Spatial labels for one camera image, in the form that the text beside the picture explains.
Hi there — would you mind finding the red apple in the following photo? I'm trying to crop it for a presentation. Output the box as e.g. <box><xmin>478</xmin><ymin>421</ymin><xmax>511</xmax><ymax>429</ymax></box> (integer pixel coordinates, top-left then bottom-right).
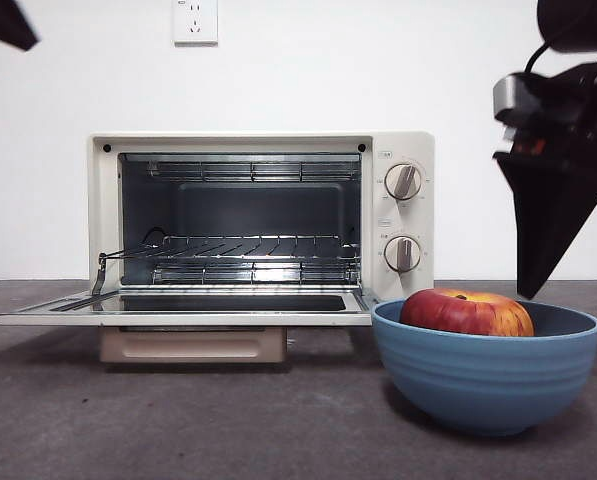
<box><xmin>400</xmin><ymin>288</ymin><xmax>536</xmax><ymax>337</ymax></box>

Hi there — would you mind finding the blue bowl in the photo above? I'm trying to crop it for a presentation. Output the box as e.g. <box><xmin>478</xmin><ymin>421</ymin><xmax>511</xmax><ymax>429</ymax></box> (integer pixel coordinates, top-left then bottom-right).
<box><xmin>372</xmin><ymin>298</ymin><xmax>597</xmax><ymax>437</ymax></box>

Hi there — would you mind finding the oven door with beige handle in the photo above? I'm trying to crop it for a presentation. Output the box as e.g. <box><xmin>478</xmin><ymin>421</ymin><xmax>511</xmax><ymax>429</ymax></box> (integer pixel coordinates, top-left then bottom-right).
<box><xmin>0</xmin><ymin>287</ymin><xmax>380</xmax><ymax>365</ymax></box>

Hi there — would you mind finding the small-pointer beige oven knob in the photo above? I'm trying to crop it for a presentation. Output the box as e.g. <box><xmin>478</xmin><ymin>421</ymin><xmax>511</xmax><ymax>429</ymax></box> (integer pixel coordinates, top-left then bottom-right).
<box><xmin>383</xmin><ymin>235</ymin><xmax>423</xmax><ymax>274</ymax></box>

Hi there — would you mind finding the large-pointer beige oven knob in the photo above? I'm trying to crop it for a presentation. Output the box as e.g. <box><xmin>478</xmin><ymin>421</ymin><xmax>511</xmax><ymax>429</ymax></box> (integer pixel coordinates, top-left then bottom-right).
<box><xmin>383</xmin><ymin>162</ymin><xmax>424</xmax><ymax>201</ymax></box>

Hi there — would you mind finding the cream Toshiba toaster oven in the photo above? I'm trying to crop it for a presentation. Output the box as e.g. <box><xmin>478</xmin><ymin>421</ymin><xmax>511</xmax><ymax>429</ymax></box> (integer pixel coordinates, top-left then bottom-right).
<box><xmin>86</xmin><ymin>130</ymin><xmax>435</xmax><ymax>304</ymax></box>

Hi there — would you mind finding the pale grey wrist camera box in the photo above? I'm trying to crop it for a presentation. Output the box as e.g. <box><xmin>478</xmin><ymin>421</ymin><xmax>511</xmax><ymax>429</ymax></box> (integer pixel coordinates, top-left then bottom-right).
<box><xmin>492</xmin><ymin>72</ymin><xmax>535</xmax><ymax>124</ymax></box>

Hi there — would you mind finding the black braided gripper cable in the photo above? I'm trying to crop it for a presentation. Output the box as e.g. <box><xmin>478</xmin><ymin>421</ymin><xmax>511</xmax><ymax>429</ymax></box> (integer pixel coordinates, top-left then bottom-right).
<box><xmin>524</xmin><ymin>42</ymin><xmax>555</xmax><ymax>76</ymax></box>

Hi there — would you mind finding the white wall socket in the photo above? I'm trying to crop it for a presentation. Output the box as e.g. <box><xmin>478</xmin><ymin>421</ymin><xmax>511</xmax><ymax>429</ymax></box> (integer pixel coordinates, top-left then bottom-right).
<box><xmin>172</xmin><ymin>0</ymin><xmax>219</xmax><ymax>47</ymax></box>

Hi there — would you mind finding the metal oven wire rack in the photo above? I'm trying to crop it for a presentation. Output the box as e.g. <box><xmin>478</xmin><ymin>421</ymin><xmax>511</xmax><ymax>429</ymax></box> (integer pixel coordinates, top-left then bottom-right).
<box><xmin>100</xmin><ymin>233</ymin><xmax>362</xmax><ymax>262</ymax></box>

